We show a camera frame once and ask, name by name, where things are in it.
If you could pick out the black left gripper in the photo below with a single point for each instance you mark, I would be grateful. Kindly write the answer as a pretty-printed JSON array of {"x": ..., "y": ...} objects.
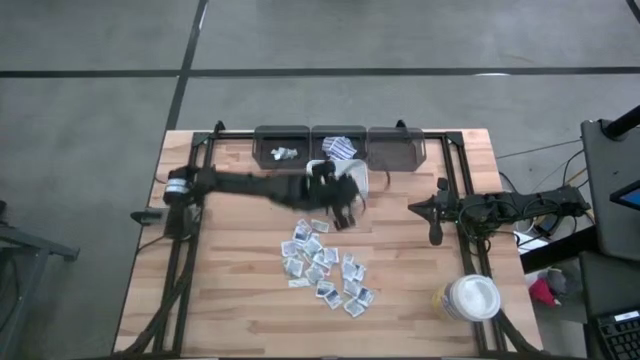
[{"x": 330, "y": 195}]

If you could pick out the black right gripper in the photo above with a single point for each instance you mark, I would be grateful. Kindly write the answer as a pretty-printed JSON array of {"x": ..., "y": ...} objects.
[{"x": 445, "y": 207}]

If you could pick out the white wipe packet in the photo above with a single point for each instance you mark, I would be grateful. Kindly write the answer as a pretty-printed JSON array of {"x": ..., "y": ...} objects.
[
  {"x": 290, "y": 152},
  {"x": 299, "y": 283},
  {"x": 348, "y": 271},
  {"x": 277, "y": 154},
  {"x": 289, "y": 248}
]

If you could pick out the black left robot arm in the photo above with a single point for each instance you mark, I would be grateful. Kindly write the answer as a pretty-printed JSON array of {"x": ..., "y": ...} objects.
[{"x": 250, "y": 185}]

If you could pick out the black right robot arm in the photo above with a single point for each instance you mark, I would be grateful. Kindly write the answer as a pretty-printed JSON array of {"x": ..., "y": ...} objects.
[{"x": 520, "y": 207}]

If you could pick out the white plastic bin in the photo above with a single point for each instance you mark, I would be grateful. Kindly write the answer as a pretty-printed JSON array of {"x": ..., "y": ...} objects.
[{"x": 361, "y": 175}]

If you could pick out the grey plastic bin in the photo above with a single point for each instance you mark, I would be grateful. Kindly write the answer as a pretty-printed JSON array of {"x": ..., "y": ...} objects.
[
  {"x": 316, "y": 145},
  {"x": 396, "y": 150},
  {"x": 267, "y": 142}
]

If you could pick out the disinfecting wipes canister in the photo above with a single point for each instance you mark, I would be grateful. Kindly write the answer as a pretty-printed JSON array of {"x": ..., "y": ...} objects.
[{"x": 472, "y": 297}]

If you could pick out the white paper sheet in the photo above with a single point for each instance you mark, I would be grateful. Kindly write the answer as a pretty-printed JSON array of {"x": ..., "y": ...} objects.
[{"x": 530, "y": 243}]

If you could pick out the red fabric item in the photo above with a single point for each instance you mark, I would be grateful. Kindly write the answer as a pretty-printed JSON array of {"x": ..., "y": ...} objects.
[{"x": 542, "y": 295}]

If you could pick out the grey fabric item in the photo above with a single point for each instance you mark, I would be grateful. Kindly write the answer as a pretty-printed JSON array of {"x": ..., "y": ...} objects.
[{"x": 557, "y": 280}]

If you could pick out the black side desk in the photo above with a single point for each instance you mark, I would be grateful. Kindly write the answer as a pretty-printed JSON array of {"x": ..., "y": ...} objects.
[{"x": 600, "y": 165}]

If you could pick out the monitor with blue screen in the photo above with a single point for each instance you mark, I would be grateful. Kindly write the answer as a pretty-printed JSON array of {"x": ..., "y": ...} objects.
[{"x": 631, "y": 197}]

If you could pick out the black pole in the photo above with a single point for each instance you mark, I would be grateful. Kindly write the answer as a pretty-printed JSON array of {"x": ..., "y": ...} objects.
[{"x": 622, "y": 125}]

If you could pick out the black keyboard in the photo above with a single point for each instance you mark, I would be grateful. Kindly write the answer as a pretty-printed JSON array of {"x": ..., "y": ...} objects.
[{"x": 622, "y": 340}]

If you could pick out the grey metal stand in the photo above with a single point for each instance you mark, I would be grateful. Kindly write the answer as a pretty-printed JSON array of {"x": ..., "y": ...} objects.
[{"x": 40, "y": 246}]

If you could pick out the black aluminium table frame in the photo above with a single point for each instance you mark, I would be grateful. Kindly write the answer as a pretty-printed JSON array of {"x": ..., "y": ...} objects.
[{"x": 230, "y": 135}]

